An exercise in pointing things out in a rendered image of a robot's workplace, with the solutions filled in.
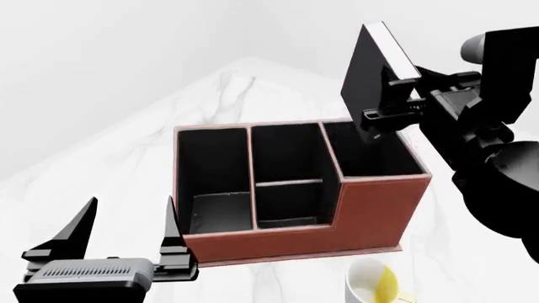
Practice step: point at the yellow curved slice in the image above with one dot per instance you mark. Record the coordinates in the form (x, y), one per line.
(387, 284)

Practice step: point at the black book with white pages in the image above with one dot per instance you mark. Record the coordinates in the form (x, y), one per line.
(365, 72)

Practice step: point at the white mug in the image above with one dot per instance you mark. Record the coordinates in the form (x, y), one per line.
(358, 284)

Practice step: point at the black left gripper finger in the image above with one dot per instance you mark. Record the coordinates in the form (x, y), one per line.
(172, 240)
(73, 232)

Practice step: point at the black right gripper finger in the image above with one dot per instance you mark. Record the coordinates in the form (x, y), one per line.
(400, 83)
(427, 74)

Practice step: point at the dark right wrist camera box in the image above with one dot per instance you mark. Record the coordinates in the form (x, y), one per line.
(455, 101)

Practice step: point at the brown leather desk caddy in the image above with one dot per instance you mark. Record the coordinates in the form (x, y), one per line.
(379, 214)

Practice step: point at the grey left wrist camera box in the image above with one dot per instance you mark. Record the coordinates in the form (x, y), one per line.
(90, 272)

